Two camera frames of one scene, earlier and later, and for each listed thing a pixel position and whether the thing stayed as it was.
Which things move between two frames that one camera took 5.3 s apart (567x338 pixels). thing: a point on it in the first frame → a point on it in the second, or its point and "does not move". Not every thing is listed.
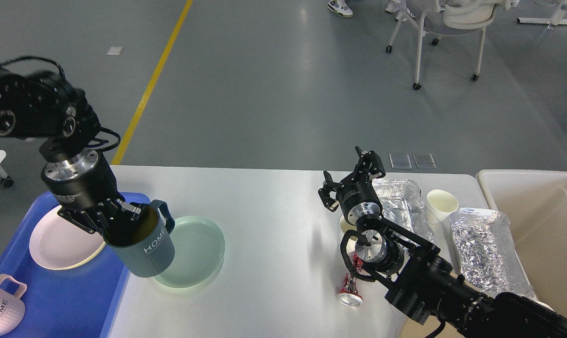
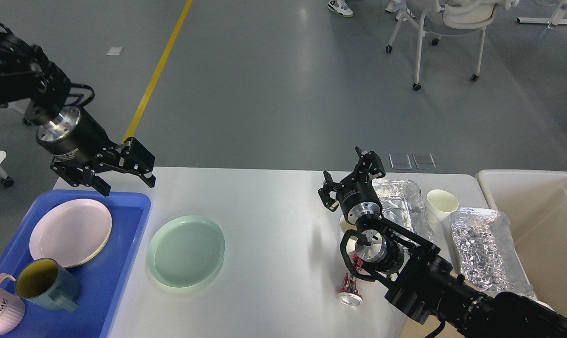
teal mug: x=142 y=245 → x=42 y=281
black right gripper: x=358 y=199 does not move
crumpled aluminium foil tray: x=491 y=264 does not move
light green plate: x=199 y=250 does not move
